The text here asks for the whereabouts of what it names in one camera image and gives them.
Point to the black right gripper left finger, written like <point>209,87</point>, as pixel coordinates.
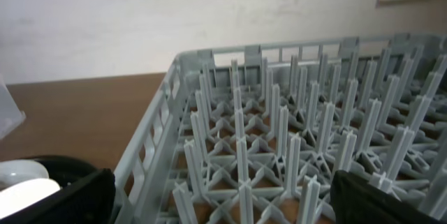
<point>88,200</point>

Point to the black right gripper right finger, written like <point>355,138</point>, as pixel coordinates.
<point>363,203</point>

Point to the grey-green round plate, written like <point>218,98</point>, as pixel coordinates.
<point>23,183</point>

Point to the grey dishwasher rack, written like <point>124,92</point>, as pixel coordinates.
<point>287,132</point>

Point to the round black tray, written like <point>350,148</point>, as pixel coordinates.
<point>65,170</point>

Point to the clear plastic bin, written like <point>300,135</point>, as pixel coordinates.
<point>11,115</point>

